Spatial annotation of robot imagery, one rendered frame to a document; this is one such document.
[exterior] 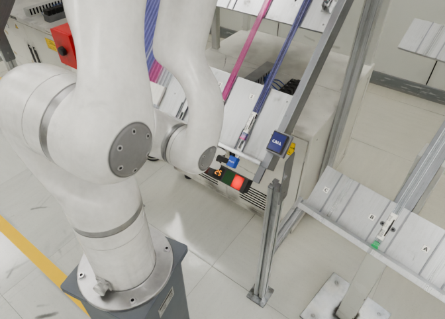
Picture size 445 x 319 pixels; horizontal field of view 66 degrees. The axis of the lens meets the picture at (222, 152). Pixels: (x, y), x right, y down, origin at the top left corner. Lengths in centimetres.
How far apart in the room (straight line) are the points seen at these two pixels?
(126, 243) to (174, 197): 119
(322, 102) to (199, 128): 87
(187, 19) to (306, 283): 122
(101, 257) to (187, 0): 43
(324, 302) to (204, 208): 68
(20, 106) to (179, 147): 23
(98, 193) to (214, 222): 117
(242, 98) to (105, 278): 57
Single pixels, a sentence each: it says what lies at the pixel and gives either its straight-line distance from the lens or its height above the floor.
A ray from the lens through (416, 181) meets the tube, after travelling 78.
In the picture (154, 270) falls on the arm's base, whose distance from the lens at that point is 73.
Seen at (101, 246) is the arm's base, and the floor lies 86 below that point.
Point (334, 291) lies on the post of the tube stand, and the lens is 154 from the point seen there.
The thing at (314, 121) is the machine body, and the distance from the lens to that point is 124.
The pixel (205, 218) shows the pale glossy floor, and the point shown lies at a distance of 168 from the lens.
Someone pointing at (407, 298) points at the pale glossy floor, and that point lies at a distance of 165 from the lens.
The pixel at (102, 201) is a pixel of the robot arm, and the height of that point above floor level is 95.
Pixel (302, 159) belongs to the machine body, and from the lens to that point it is 125.
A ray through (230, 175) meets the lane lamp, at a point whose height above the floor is 66.
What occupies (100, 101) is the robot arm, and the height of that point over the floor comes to 113.
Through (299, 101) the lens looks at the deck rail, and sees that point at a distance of 90.
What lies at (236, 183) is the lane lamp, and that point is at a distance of 93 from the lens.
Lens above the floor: 133
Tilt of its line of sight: 42 degrees down
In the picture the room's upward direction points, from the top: straight up
